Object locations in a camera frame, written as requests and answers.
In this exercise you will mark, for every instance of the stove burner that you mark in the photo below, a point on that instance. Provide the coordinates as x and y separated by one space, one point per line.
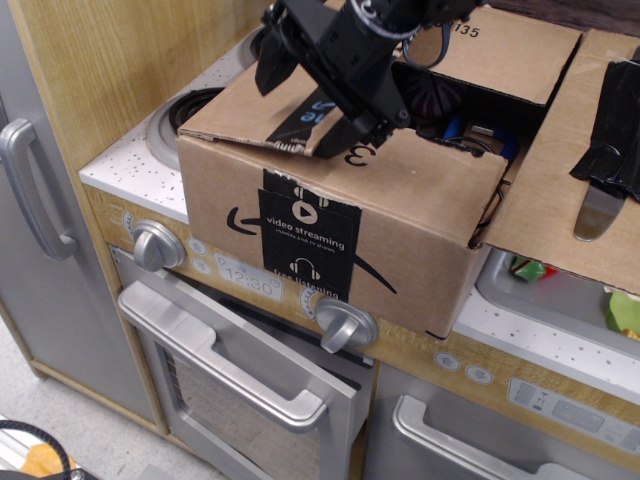
250 47
163 127

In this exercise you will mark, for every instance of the silver oven knob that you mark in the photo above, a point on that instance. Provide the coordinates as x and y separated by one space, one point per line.
156 247
344 325

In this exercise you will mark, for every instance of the rear stove burner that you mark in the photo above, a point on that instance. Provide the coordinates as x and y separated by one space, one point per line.
250 47

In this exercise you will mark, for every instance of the orange object on floor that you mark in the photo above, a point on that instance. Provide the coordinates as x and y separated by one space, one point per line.
42 461

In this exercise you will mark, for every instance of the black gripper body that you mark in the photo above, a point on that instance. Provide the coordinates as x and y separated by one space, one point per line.
349 52

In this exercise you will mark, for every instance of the blue tool in box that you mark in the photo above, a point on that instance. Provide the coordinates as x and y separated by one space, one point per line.
476 137

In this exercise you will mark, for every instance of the light green toy food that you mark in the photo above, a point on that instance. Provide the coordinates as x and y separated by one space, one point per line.
623 315

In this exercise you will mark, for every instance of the large brown cardboard box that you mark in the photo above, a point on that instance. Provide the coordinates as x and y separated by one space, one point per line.
401 231

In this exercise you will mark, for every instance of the front stove burner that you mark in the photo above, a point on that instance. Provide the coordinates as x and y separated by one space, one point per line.
163 127

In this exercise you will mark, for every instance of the purple white striped ball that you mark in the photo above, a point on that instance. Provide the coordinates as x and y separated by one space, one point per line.
432 97

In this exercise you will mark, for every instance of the grey fridge door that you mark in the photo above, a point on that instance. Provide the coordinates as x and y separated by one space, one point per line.
55 299

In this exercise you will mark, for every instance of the silver oven door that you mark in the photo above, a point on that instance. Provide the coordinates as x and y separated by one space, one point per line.
255 396

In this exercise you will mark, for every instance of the butter knife with black tape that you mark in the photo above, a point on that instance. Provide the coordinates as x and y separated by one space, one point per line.
611 162

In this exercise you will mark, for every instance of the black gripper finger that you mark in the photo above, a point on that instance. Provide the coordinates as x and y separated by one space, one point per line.
276 63
346 133

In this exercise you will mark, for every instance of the right silver oven knob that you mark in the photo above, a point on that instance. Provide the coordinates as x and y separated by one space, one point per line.
344 325

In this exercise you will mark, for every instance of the green red toy food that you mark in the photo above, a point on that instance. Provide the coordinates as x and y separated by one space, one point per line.
530 270

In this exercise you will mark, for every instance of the left silver oven knob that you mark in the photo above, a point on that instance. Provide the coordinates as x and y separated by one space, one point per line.
156 247

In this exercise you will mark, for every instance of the grey toy sink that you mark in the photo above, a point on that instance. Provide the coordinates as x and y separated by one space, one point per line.
571 304

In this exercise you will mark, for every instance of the silver dishwasher door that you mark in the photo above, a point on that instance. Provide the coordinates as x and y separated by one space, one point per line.
422 431

